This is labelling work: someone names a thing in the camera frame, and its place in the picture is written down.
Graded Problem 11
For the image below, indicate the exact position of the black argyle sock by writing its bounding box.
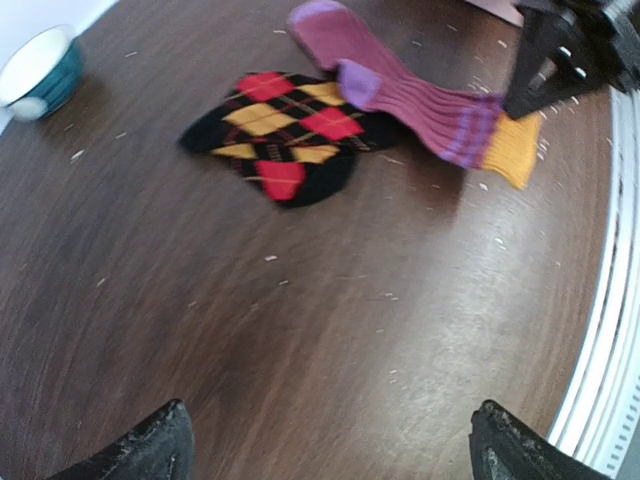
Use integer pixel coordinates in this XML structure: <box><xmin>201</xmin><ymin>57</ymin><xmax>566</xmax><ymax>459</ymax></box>
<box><xmin>179</xmin><ymin>71</ymin><xmax>399</xmax><ymax>208</ymax></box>

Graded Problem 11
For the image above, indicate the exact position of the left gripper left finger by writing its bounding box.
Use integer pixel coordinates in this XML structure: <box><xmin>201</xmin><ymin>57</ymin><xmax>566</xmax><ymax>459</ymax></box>
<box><xmin>51</xmin><ymin>399</ymin><xmax>195</xmax><ymax>480</ymax></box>

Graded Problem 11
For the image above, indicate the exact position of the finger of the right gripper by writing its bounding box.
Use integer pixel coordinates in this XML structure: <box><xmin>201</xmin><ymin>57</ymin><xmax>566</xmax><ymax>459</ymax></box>
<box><xmin>502</xmin><ymin>1</ymin><xmax>625</xmax><ymax>120</ymax></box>

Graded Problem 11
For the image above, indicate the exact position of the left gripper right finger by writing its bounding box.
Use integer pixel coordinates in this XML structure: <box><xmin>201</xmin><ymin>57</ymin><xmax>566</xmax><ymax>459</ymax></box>
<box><xmin>471</xmin><ymin>400</ymin><xmax>608</xmax><ymax>480</ymax></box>

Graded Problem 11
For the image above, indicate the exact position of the front aluminium rail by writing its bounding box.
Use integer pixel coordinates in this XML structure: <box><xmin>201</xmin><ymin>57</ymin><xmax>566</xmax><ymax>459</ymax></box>
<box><xmin>548</xmin><ymin>92</ymin><xmax>639</xmax><ymax>479</ymax></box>

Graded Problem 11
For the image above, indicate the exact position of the maroon purple orange sock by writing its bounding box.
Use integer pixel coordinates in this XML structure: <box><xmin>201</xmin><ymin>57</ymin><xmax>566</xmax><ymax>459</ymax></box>
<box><xmin>287</xmin><ymin>1</ymin><xmax>542</xmax><ymax>189</ymax></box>

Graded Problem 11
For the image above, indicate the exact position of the teal white ceramic bowl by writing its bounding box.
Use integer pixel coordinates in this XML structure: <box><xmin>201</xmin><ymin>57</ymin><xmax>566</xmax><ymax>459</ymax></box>
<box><xmin>1</xmin><ymin>25</ymin><xmax>84</xmax><ymax>122</ymax></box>

